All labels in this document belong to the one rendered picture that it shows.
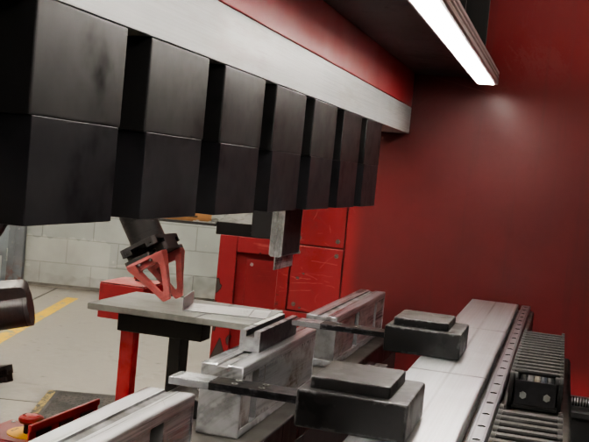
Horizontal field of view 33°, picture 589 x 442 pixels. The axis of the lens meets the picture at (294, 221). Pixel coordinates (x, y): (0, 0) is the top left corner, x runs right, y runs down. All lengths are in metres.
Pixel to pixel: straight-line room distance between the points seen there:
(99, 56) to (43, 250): 8.21
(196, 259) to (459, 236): 6.54
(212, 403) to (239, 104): 0.41
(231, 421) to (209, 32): 0.54
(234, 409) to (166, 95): 0.52
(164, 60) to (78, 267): 8.04
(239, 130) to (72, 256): 7.83
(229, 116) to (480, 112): 1.29
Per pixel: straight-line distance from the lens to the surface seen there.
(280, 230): 1.49
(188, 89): 1.00
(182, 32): 0.98
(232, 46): 1.12
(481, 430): 1.07
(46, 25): 0.75
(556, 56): 2.35
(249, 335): 1.44
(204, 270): 8.78
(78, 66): 0.79
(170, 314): 1.52
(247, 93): 1.18
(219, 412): 1.34
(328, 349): 1.87
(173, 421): 1.11
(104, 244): 8.89
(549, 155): 2.34
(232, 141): 1.14
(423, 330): 1.45
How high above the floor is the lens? 1.23
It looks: 3 degrees down
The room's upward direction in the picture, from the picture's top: 5 degrees clockwise
